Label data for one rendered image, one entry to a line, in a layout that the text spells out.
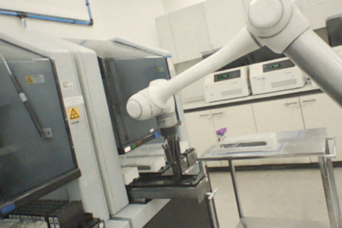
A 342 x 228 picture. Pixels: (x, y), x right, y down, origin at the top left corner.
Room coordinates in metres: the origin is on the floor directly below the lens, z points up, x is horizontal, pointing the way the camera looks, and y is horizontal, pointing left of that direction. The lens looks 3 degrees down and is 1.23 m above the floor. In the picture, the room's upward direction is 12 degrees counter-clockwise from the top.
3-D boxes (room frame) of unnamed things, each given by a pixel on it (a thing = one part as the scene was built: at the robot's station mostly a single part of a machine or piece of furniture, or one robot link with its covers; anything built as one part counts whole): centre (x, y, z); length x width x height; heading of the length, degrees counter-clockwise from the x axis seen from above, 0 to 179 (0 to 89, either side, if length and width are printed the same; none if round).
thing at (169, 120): (1.27, 0.04, 1.07); 0.09 x 0.09 x 0.06
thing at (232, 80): (3.72, -0.81, 1.22); 0.62 x 0.56 x 0.64; 150
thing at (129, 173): (1.41, 0.38, 0.83); 0.30 x 0.10 x 0.06; 62
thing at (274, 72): (3.45, -1.32, 1.24); 0.62 x 0.56 x 0.69; 152
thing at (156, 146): (1.78, 0.10, 0.83); 0.30 x 0.10 x 0.06; 62
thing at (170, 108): (1.26, 0.04, 1.18); 0.13 x 0.11 x 0.16; 153
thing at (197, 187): (1.32, 0.22, 0.78); 0.73 x 0.14 x 0.09; 62
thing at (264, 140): (1.46, -0.33, 0.85); 0.30 x 0.10 x 0.06; 59
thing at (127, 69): (1.64, 0.33, 1.28); 0.61 x 0.51 x 0.63; 152
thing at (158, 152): (1.65, 0.18, 0.83); 0.30 x 0.10 x 0.06; 62
